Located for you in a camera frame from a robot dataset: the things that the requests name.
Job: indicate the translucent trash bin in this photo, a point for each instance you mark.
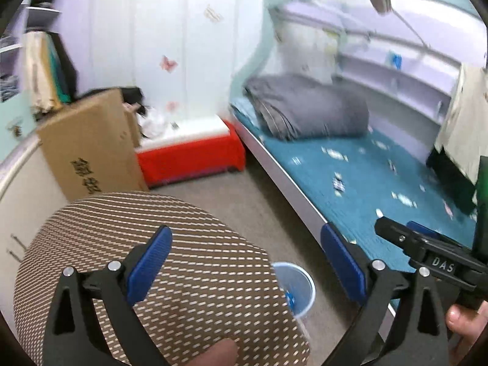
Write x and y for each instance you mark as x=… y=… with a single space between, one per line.
x=299 y=282

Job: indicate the person left hand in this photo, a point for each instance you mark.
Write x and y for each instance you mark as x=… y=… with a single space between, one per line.
x=223 y=353

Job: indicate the grey folded blanket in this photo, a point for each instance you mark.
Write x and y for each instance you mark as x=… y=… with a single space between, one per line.
x=294 y=107

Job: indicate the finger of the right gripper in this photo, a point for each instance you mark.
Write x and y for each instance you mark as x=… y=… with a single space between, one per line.
x=422 y=230

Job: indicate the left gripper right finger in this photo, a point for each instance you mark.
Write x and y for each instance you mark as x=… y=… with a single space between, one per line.
x=348 y=261

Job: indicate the person right hand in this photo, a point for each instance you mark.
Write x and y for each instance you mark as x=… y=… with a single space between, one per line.
x=468 y=324

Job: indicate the purple shelf unit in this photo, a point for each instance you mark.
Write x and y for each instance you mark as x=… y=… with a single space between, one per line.
x=27 y=15

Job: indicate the red bed step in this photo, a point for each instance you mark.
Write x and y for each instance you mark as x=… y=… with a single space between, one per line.
x=191 y=148

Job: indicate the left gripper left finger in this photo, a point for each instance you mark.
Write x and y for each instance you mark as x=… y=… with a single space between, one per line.
x=144 y=262

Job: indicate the hanging clothes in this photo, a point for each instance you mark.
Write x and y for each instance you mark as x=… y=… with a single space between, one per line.
x=50 y=77

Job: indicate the white plastic bag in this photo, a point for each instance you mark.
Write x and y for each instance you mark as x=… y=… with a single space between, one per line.
x=153 y=124

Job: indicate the mint green drawer unit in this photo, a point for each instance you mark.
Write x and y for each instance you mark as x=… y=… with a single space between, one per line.
x=18 y=129

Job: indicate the beige hanging garment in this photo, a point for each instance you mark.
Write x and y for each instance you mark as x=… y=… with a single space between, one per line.
x=463 y=135

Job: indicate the blue snack packet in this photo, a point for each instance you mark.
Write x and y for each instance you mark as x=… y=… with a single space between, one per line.
x=290 y=300

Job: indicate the large cardboard box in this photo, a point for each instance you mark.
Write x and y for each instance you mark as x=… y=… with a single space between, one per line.
x=89 y=148

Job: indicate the white curved cabinet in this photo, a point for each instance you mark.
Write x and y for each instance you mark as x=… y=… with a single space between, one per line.
x=29 y=195

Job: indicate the teal bed mattress cover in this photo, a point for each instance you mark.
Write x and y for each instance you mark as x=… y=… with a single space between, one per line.
x=351 y=182

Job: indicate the brown polka dot tablecloth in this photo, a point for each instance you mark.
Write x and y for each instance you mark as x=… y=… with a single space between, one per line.
x=214 y=284

